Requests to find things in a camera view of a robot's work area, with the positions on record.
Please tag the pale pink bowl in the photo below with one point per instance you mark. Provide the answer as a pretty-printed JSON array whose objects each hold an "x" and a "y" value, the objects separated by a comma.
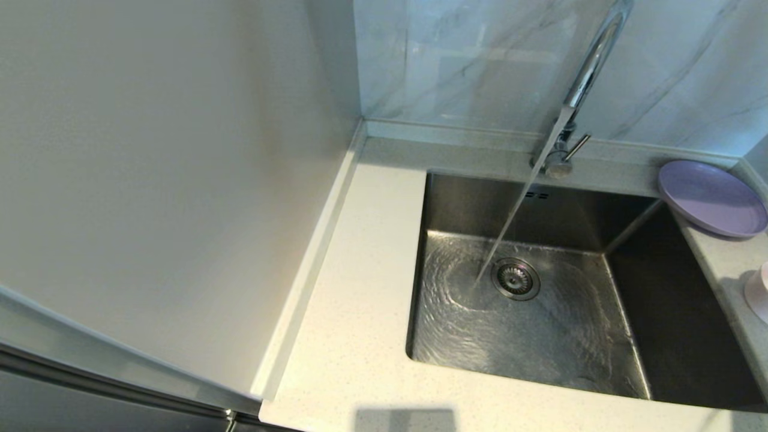
[{"x": 759, "y": 297}]

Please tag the stainless steel sink basin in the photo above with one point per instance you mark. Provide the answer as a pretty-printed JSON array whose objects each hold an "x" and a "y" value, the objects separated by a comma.
[{"x": 540, "y": 348}]

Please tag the purple plastic plate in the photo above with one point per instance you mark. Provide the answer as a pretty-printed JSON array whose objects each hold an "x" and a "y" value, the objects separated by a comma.
[{"x": 711, "y": 198}]

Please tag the chrome gooseneck faucet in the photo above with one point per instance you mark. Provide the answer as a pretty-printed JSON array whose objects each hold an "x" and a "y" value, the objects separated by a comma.
[{"x": 594, "y": 60}]

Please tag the round metal drain strainer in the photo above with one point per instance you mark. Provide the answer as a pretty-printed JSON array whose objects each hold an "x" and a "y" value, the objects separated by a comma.
[{"x": 515, "y": 279}]

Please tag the tall white cabinet grey front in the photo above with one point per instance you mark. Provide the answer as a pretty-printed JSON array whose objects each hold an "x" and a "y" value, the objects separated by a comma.
[{"x": 150, "y": 180}]

